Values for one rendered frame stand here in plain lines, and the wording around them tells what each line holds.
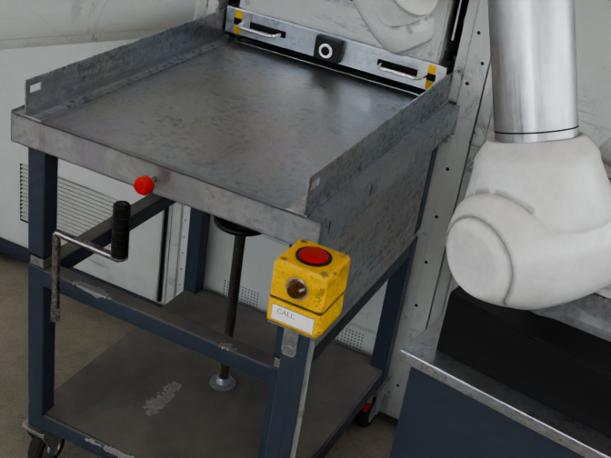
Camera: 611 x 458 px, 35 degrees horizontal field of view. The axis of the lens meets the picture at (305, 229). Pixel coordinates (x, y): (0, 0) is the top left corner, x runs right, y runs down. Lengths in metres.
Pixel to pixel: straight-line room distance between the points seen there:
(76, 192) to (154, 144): 1.02
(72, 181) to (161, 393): 0.76
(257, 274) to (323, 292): 1.22
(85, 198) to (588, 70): 1.39
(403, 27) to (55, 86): 0.63
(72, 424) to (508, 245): 1.22
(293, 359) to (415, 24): 0.62
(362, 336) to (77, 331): 0.78
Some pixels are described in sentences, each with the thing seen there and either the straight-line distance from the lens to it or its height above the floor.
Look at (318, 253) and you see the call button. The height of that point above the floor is 0.91.
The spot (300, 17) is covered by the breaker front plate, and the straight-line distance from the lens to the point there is 2.18.
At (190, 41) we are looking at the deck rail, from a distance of 2.16.
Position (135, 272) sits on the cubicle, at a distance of 2.67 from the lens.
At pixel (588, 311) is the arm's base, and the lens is 1.37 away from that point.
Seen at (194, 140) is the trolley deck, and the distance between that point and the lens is 1.72.
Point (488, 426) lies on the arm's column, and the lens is 1.41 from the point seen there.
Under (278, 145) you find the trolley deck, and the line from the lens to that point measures 1.73.
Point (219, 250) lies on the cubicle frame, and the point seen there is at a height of 0.29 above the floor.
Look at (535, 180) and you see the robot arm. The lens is 1.13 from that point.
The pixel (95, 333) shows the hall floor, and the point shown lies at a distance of 2.65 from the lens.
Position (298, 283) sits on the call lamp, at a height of 0.88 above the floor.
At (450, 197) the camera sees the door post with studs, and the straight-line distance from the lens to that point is 2.16.
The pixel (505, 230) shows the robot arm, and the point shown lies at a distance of 1.11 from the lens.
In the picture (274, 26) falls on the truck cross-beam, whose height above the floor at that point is 0.91.
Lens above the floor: 1.54
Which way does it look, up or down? 28 degrees down
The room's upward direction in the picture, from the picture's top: 9 degrees clockwise
